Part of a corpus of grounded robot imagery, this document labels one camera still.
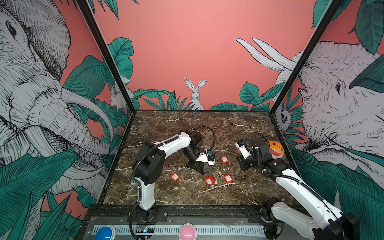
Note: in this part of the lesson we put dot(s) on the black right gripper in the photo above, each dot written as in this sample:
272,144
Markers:
242,161

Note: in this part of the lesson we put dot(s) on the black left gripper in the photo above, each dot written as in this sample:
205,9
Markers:
197,166

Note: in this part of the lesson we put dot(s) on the red padlock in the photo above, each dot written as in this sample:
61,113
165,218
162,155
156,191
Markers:
225,160
210,180
175,177
228,178

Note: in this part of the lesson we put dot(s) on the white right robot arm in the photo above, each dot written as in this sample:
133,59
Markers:
323,221

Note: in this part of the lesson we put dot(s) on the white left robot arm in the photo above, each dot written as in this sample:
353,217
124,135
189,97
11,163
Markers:
148,164

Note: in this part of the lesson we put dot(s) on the orange shark plush toy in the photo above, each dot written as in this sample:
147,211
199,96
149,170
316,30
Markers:
276,150

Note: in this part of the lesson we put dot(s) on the pink push button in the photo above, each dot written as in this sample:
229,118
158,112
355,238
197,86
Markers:
188,232

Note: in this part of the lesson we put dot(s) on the blue push button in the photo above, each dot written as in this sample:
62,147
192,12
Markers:
106,233

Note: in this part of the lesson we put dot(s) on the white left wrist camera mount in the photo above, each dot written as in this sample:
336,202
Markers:
208,158

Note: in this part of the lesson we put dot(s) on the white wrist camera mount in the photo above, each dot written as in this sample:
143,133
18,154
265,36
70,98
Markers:
241,146
208,158

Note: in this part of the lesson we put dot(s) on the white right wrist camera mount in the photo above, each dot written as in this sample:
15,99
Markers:
241,146

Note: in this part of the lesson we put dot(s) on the white slotted cable duct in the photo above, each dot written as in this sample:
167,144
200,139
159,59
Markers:
203,230

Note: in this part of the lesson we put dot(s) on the black corner frame post right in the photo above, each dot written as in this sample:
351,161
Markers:
327,17

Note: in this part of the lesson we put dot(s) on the black corner frame post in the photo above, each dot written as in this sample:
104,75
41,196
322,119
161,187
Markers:
100,40
327,17

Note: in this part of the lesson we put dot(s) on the black corner frame post left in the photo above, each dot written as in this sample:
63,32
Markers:
100,40

